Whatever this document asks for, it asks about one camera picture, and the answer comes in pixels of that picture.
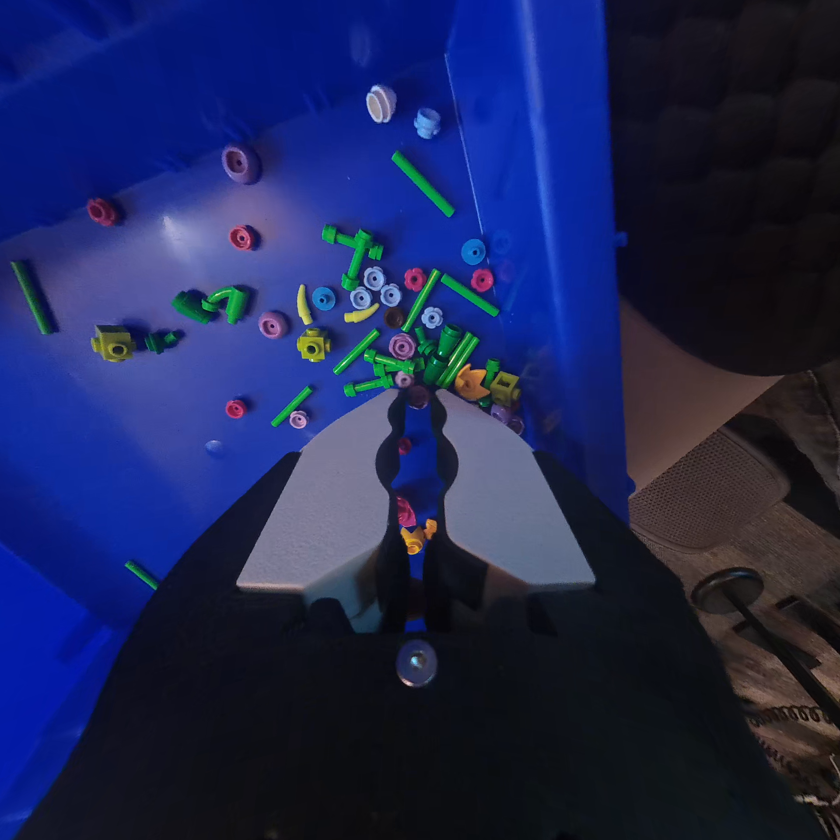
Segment blue plastic bin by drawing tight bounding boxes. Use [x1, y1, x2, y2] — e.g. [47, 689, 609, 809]
[0, 0, 636, 840]

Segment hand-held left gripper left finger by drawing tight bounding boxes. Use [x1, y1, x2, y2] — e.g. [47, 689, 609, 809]
[236, 388, 411, 632]

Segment black chair base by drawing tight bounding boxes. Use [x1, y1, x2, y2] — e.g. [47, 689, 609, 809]
[691, 567, 840, 729]

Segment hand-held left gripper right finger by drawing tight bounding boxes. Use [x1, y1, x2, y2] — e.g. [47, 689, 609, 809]
[423, 387, 597, 631]

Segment black coiled cable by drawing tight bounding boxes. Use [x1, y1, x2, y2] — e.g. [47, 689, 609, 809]
[748, 703, 840, 818]

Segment small toy pieces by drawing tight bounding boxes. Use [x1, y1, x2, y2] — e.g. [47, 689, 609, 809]
[10, 84, 526, 592]

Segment person's beige trouser leg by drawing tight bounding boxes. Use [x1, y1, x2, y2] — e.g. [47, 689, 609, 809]
[620, 298, 785, 490]

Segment black quilted cushion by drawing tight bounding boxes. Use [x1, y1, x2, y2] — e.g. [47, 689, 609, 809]
[605, 0, 840, 376]

